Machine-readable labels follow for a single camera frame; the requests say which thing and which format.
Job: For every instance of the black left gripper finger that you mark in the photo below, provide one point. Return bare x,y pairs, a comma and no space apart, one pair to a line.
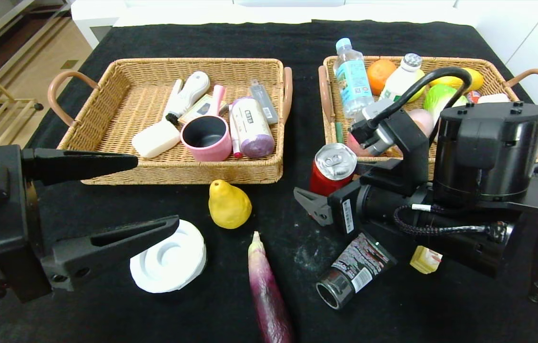
106,255
78,164

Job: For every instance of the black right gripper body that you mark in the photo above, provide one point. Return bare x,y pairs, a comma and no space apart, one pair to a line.
346,213

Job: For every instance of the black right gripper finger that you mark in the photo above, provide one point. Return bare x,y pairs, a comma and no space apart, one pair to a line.
316,207

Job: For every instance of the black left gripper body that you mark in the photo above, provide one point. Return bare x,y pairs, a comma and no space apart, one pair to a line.
11,219

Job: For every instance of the red soda can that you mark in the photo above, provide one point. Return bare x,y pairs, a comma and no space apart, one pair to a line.
330,178

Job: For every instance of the white round ridged disc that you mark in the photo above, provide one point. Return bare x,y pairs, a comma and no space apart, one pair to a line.
173,259

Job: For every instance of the yellow toy cake slice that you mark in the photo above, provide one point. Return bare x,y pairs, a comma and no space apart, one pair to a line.
423,262

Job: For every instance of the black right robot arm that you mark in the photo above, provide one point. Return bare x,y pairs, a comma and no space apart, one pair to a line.
488,143

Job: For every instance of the wicker basket with household items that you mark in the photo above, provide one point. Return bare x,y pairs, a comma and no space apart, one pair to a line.
130,95

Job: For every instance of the wicker basket with food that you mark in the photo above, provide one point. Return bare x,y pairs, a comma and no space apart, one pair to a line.
497,71

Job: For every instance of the black printed squeeze tube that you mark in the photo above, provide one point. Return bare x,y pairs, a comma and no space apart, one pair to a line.
359,264

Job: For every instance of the pink toy peach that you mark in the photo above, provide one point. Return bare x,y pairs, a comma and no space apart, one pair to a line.
353,145

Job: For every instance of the green marker pen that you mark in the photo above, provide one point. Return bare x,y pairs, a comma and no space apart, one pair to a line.
339,133

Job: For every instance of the white soap block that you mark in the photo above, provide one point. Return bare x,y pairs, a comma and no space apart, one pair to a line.
154,140

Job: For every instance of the yellow toy pear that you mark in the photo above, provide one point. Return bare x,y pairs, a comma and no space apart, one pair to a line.
228,207

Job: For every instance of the wooden rack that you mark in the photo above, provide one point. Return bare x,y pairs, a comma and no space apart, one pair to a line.
11,101

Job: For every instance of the purple toy eggplant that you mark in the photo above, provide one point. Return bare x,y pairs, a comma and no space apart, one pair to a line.
266,286

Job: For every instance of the white purple bag roll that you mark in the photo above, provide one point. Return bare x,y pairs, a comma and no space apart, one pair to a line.
252,128

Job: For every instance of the white marker red cap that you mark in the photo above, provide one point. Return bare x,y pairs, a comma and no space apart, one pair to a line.
235,138

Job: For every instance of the white pen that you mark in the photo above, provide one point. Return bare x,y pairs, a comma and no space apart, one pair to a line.
173,102

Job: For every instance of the pink cup dark inside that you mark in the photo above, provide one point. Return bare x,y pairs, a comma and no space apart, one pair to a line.
211,150

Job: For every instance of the clear water bottle blue label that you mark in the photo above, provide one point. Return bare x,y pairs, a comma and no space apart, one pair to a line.
352,81

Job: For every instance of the small printed cardboard box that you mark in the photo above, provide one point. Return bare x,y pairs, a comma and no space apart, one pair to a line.
202,107

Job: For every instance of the white handheld device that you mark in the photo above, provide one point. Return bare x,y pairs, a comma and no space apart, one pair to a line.
192,88

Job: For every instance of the orange toy fruit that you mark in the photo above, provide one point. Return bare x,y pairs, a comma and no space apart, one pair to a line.
380,76

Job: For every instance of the yellow-green toy lemon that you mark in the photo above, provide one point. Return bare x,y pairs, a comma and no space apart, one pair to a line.
419,90

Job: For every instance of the white milk drink bottle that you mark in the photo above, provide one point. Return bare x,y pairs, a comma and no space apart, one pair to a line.
400,81

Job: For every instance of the green white toy cabbage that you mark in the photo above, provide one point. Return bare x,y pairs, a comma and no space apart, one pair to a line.
438,100

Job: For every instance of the small orange-red can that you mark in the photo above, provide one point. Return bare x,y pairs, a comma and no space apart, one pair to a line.
473,96

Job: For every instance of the white table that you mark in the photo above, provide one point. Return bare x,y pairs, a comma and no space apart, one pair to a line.
178,12

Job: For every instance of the white juice carton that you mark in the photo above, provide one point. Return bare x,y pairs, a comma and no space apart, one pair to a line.
492,98

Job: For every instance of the yellow toy mango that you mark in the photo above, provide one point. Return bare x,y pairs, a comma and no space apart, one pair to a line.
476,76

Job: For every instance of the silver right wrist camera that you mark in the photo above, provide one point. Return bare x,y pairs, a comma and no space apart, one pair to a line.
376,136

